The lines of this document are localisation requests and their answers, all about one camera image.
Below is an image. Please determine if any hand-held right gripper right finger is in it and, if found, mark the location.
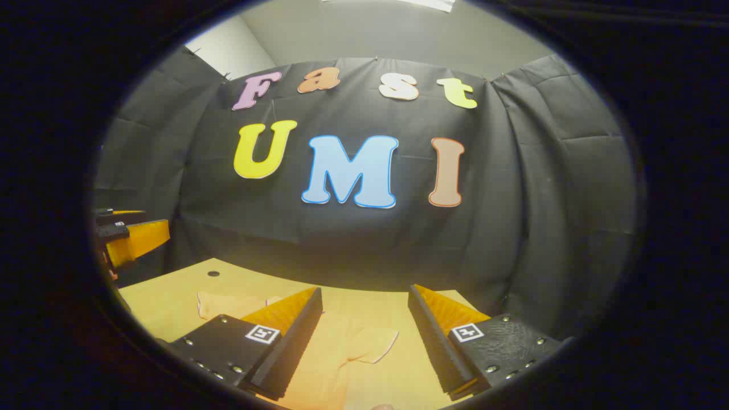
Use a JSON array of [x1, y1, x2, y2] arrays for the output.
[[408, 284, 573, 401]]

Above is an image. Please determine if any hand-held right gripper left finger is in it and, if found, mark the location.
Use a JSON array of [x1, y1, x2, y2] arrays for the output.
[[170, 286, 323, 401]]

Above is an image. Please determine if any orange T-shirt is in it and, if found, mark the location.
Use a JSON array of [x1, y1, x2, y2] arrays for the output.
[[196, 290, 399, 410]]

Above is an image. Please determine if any black backdrop cloth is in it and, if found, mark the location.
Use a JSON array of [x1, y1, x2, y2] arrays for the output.
[[94, 46, 638, 342]]

